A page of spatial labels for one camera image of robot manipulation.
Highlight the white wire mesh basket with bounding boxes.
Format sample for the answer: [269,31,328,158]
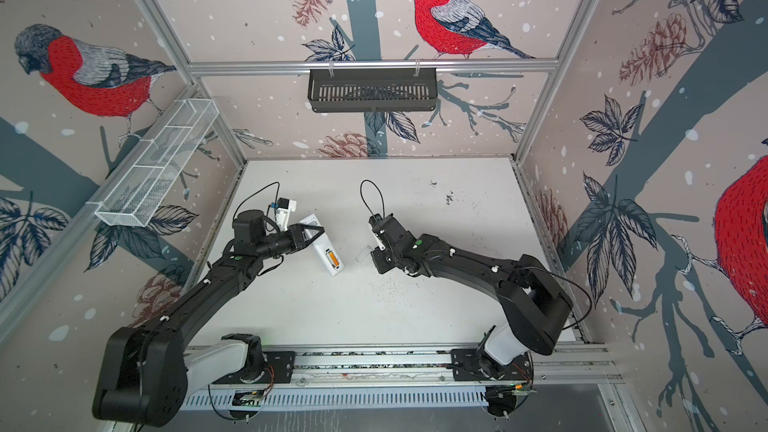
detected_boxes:
[95,98,219,227]

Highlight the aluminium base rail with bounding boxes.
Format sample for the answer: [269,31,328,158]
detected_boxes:
[178,344,623,420]

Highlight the translucent battery cover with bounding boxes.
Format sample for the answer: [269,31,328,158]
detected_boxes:
[355,245,375,263]

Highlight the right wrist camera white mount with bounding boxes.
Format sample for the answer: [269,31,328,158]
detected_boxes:
[370,222,386,251]

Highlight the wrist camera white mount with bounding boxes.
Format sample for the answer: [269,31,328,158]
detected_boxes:
[370,222,386,251]
[271,198,297,227]

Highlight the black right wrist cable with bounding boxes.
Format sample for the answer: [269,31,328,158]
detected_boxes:
[359,178,386,218]

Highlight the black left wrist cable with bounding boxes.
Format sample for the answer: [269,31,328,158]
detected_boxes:
[231,181,282,223]

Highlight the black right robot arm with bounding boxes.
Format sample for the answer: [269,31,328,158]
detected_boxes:
[369,214,573,356]

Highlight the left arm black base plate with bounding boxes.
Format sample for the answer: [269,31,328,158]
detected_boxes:
[220,351,296,385]

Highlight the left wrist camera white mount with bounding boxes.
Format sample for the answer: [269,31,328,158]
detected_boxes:
[271,198,297,227]

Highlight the white remote control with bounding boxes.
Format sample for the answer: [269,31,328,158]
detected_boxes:
[300,214,344,277]

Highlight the black wall basket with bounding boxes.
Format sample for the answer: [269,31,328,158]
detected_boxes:
[307,68,438,113]

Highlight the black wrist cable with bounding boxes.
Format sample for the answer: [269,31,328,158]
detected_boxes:
[359,178,386,218]
[231,181,282,223]

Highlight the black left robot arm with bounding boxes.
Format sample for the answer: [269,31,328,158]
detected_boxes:
[92,210,325,427]

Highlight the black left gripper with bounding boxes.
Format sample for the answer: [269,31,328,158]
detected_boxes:
[255,224,324,261]

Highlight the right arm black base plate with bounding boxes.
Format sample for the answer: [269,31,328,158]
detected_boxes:
[447,349,534,382]

